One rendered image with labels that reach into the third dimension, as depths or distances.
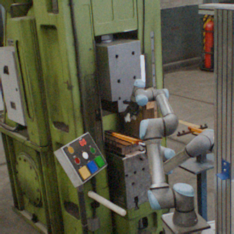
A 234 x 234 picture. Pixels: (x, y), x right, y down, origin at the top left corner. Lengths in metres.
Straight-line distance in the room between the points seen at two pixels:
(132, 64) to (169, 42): 7.85
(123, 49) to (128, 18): 0.30
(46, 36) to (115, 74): 0.63
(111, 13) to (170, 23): 7.80
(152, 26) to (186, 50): 7.94
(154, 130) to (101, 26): 1.07
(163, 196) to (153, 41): 1.52
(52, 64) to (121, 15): 0.64
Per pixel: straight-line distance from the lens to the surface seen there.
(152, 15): 3.66
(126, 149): 3.49
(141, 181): 3.60
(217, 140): 2.43
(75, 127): 3.34
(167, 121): 2.63
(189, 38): 11.60
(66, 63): 3.25
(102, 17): 3.38
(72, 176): 2.98
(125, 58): 3.34
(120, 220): 3.78
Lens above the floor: 2.20
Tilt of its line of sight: 21 degrees down
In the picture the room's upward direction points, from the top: 5 degrees counter-clockwise
